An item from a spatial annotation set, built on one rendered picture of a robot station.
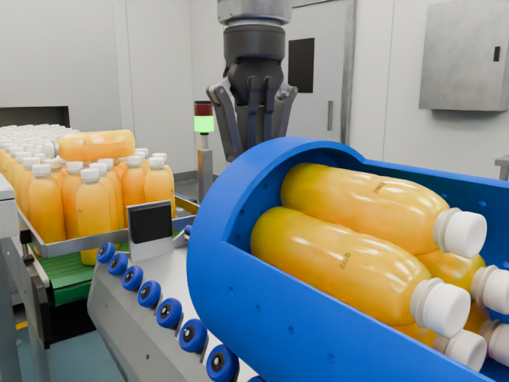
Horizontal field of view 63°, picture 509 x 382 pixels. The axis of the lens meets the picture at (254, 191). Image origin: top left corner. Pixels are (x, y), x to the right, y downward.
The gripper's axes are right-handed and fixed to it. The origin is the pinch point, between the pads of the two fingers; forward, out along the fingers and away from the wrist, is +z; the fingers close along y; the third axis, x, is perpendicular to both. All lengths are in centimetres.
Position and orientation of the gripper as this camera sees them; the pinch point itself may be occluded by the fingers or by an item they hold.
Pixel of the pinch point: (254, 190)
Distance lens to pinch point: 54.7
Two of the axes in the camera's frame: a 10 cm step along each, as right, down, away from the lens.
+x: 6.0, 1.9, -7.8
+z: 0.0, 9.7, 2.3
